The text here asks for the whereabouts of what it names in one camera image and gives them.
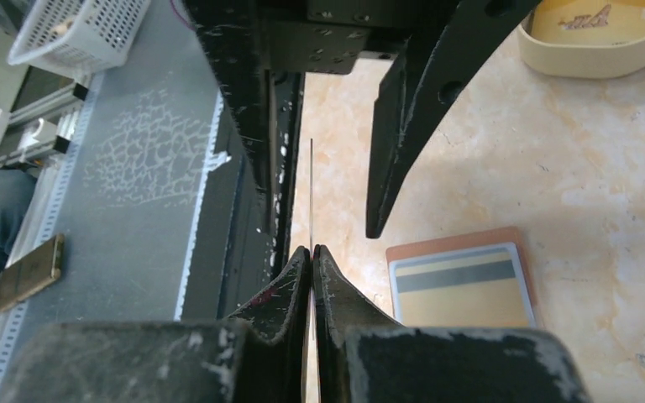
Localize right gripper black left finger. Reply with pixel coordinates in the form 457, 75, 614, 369
0, 247, 311, 402

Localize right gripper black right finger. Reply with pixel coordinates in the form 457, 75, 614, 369
312, 245, 591, 402

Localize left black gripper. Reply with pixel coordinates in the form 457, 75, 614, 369
183, 0, 538, 239

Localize beige oval card tray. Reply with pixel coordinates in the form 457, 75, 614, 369
517, 9, 645, 79

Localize brown leather card holder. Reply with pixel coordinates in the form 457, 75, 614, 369
385, 225, 541, 329

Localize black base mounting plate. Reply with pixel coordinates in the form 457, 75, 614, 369
180, 33, 307, 324

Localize gold smartphone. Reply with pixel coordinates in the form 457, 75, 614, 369
0, 233, 65, 312

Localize white perforated plastic basket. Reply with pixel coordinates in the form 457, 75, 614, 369
7, 0, 150, 79

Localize aluminium frame rail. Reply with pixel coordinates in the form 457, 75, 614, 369
0, 82, 89, 167

